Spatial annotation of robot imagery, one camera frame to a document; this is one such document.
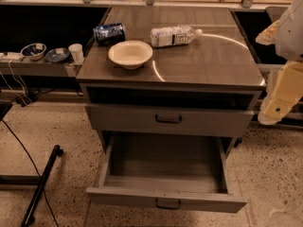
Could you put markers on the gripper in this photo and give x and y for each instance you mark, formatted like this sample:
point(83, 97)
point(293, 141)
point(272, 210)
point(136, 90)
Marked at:
point(292, 37)

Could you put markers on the clear plastic water bottle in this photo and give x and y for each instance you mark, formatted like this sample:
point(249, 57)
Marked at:
point(174, 35)

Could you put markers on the grey drawer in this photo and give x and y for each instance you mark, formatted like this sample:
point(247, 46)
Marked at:
point(173, 172)
point(184, 121)

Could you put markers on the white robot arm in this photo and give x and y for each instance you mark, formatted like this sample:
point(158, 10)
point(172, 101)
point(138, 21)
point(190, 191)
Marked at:
point(285, 85)

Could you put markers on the grey wooden drawer cabinet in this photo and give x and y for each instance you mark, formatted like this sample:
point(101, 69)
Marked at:
point(214, 72)

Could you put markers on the white paper bowl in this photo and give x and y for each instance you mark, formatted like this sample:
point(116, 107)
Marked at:
point(130, 54)

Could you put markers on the blue crushed soda can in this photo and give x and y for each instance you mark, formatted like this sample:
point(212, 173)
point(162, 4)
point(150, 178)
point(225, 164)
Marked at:
point(109, 34)

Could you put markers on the white paper cup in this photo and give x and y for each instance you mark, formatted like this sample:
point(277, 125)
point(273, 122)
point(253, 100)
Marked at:
point(76, 52)

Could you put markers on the blue ceramic bowl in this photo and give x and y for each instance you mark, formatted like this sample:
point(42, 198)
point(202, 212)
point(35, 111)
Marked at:
point(57, 55)

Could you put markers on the grey side shelf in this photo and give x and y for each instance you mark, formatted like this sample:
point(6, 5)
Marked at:
point(40, 69)

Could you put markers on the white power strip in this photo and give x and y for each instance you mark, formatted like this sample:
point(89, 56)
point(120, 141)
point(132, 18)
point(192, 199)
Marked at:
point(11, 56)

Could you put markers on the black metal stand leg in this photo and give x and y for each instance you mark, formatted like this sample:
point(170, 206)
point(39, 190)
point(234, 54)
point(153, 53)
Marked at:
point(40, 189)

